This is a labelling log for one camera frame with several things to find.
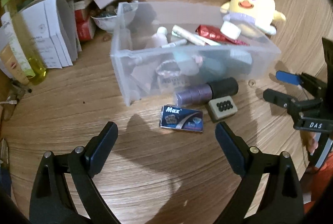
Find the purple black spray bottle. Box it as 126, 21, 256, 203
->
174, 77, 239, 106

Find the mahjong tile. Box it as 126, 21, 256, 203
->
207, 96, 238, 122

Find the white tape roll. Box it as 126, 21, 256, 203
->
220, 21, 241, 40

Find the red foil packet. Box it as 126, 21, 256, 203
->
195, 25, 249, 46

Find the blue Max razor box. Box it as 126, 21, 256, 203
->
159, 105, 204, 133

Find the light blue bottle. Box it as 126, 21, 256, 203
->
173, 51, 203, 76

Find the pink white cosmetic pen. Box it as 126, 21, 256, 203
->
161, 39, 187, 48

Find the white green lip balm tube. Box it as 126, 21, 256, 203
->
171, 25, 221, 46

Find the pink cream tube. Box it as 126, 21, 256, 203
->
131, 26, 168, 93

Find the dark green dropper bottle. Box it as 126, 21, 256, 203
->
225, 49, 253, 75

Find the teal washi tape roll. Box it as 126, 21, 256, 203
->
200, 57, 226, 82

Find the beige makeup sponge block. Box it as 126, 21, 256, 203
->
158, 76, 189, 93

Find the person right hand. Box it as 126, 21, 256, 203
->
305, 132, 319, 154

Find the yellow chick plush toy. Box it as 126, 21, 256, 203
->
220, 0, 286, 35

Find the yellow green spray bottle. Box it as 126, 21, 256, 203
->
1, 0, 46, 85

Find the clear plastic storage bin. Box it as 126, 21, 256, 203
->
110, 2, 280, 105

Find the beige sunscreen bottle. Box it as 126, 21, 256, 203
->
1, 44, 29, 85

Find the red box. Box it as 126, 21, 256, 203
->
75, 8, 96, 42

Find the white folded paper stack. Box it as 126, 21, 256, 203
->
0, 0, 82, 69

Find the white ceramic bowl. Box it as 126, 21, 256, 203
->
91, 3, 138, 33

